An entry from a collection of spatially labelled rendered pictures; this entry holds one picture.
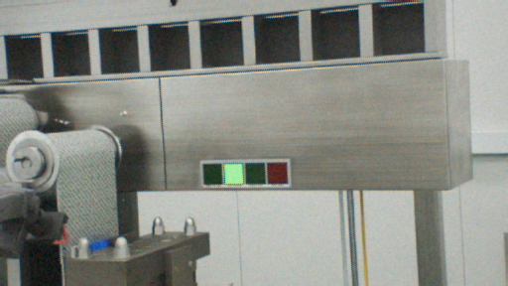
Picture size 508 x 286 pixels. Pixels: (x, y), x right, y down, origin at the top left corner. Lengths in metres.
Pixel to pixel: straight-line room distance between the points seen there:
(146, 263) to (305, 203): 2.70
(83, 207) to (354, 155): 0.67
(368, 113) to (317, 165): 0.18
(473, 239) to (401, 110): 2.45
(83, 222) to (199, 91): 0.44
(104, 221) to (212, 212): 2.69
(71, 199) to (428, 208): 0.87
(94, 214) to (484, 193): 2.57
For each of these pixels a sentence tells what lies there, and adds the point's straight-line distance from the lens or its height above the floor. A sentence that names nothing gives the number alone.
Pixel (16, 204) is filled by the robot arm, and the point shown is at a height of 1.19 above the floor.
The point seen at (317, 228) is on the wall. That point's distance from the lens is 4.79.
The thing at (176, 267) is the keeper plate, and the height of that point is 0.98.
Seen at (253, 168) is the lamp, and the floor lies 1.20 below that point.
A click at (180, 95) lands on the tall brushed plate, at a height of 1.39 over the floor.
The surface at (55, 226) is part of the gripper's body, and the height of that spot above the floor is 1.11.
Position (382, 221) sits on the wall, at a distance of 4.67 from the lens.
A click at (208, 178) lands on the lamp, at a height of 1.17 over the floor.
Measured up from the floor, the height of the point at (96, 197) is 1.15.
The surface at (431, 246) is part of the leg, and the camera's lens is 2.35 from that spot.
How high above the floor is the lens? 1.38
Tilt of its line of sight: 3 degrees down
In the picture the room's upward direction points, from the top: 3 degrees counter-clockwise
